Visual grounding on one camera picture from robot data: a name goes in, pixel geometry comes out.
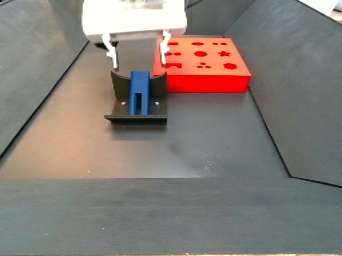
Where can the black curved regrasp stand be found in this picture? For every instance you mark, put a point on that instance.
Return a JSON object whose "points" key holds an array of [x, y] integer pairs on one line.
{"points": [[157, 106]]}

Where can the blue square-circle peg object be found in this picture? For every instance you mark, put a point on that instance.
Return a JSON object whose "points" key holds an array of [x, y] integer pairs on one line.
{"points": [[139, 93]]}

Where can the red shape-sorter fixture block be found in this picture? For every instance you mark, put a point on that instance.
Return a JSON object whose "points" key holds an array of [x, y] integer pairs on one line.
{"points": [[204, 65]]}

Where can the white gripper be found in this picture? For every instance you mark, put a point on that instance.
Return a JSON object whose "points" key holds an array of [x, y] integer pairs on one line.
{"points": [[122, 20]]}

